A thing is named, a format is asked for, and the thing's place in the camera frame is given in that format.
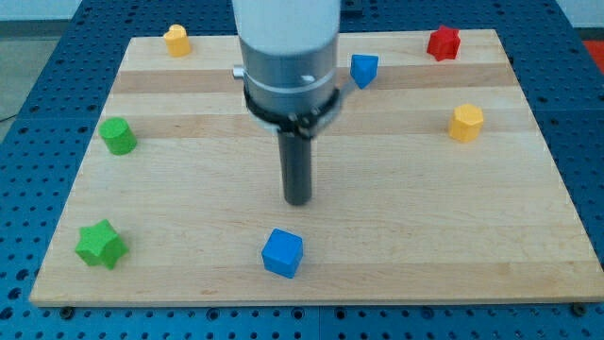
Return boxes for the green cylinder block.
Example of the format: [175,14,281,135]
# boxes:
[98,117,137,156]

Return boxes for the blue triangular prism block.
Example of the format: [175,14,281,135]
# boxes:
[350,54,379,89]

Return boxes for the red star block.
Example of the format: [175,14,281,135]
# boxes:
[427,25,461,61]

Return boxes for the yellow heart block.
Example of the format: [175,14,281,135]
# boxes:
[163,24,192,58]

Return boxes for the blue cube block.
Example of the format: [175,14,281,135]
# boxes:
[261,229,304,279]

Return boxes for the light wooden board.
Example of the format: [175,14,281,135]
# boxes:
[30,29,603,307]

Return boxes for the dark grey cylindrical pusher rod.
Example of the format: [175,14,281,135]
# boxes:
[278,133,312,206]

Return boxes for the yellow hexagon block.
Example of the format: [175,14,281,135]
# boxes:
[448,104,484,143]

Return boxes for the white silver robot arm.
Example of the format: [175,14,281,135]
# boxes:
[232,0,343,206]

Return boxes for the green star block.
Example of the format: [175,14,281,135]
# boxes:
[75,219,129,270]

